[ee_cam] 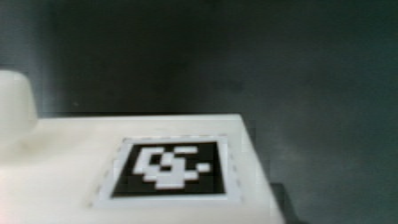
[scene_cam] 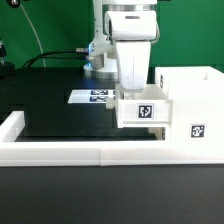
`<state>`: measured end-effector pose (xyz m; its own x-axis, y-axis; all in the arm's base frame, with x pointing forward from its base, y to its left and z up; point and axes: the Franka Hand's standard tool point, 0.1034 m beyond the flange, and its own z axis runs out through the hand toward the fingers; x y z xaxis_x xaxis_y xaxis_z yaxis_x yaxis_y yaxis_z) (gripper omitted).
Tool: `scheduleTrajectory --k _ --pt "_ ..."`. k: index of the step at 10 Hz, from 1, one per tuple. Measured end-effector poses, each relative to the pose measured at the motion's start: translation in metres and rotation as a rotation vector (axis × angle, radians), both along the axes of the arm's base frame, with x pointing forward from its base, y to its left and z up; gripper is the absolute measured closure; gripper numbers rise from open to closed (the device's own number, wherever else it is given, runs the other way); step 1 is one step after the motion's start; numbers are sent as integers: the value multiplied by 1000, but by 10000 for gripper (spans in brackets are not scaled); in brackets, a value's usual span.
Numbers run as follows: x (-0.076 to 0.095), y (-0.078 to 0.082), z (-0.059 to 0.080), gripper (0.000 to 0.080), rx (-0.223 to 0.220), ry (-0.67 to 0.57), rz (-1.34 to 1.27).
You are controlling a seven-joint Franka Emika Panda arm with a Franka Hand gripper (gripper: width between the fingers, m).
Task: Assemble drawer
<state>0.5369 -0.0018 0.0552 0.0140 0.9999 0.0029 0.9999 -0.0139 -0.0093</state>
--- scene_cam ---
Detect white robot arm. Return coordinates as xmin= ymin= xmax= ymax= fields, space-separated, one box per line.
xmin=84 ymin=0 xmax=160 ymax=93

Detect white drawer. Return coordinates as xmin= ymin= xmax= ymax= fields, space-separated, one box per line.
xmin=106 ymin=84 xmax=172 ymax=128

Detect marker tag sheet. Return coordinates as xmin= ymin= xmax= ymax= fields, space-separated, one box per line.
xmin=68 ymin=89 xmax=115 ymax=104

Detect white drawer cabinet box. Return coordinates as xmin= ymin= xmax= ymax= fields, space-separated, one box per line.
xmin=148 ymin=66 xmax=224 ymax=147

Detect white thin cable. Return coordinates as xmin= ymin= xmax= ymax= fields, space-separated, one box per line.
xmin=19 ymin=4 xmax=47 ymax=68

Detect black camera stand left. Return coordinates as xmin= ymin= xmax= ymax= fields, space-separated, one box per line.
xmin=0 ymin=39 xmax=16 ymax=77

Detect black cables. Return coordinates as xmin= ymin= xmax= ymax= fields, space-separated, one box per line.
xmin=21 ymin=47 xmax=90 ymax=69

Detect white U-shaped border frame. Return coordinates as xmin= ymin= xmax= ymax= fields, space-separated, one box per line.
xmin=0 ymin=111 xmax=224 ymax=167

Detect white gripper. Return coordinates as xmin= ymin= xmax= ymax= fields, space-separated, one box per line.
xmin=104 ymin=10 xmax=159 ymax=92

